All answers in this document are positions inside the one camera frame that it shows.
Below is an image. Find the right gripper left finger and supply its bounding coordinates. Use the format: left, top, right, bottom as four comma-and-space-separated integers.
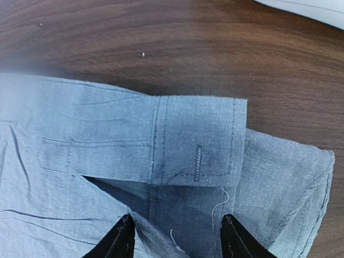
82, 214, 135, 258

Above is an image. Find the white plastic basket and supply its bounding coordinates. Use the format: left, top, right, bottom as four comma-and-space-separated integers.
257, 0, 343, 30

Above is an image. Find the grey long sleeve shirt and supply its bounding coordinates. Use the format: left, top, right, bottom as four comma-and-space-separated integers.
1, 73, 335, 257

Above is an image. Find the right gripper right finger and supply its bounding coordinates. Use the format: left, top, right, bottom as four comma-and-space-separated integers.
220, 214, 276, 258

